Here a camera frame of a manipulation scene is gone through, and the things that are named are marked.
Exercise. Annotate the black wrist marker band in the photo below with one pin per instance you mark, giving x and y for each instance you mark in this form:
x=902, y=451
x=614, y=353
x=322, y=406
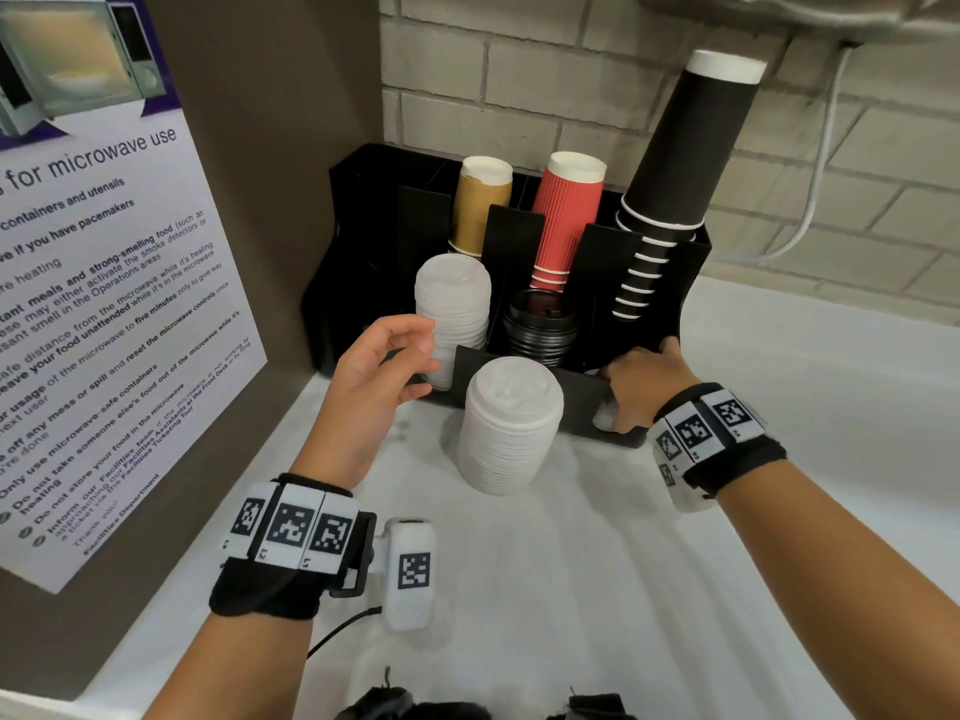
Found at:
x=750, y=464
x=255, y=599

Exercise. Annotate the stack of red paper cups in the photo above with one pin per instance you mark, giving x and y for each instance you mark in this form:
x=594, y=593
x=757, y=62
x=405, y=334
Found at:
x=566, y=217

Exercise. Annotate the black cup holder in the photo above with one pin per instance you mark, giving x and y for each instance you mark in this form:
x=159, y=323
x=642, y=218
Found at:
x=360, y=239

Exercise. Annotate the grey wall-mounted appliance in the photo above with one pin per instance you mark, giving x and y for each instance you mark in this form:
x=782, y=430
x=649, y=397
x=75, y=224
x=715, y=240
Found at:
x=787, y=7

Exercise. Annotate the stack of black paper cups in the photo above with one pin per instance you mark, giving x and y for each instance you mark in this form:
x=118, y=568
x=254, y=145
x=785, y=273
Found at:
x=690, y=142

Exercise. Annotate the black chest harness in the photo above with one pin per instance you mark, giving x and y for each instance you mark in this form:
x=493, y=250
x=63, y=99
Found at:
x=375, y=704

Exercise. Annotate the person's left forearm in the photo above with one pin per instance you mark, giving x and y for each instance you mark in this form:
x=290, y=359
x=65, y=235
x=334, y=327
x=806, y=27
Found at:
x=225, y=667

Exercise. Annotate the person's right hand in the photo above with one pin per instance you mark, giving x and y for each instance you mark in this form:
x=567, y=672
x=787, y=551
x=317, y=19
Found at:
x=649, y=382

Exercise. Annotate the microwave safety poster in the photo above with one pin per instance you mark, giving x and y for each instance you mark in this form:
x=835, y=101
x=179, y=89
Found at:
x=112, y=329

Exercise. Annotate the black lids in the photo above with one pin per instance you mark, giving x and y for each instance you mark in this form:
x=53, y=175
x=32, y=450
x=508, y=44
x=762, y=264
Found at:
x=540, y=329

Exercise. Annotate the stack of gold paper cups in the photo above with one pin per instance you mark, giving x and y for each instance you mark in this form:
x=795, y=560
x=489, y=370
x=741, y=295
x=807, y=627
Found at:
x=476, y=209

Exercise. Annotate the person's left hand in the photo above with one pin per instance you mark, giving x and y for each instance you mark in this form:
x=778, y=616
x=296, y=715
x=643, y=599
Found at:
x=352, y=412

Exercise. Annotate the person's right forearm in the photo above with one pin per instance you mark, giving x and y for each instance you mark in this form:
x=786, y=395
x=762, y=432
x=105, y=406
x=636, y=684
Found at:
x=840, y=592

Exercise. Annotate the black right wrist marker band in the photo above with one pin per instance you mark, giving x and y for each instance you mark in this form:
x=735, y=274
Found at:
x=750, y=464

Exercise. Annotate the black left wrist marker band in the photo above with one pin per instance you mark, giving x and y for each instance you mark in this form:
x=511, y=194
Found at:
x=255, y=599

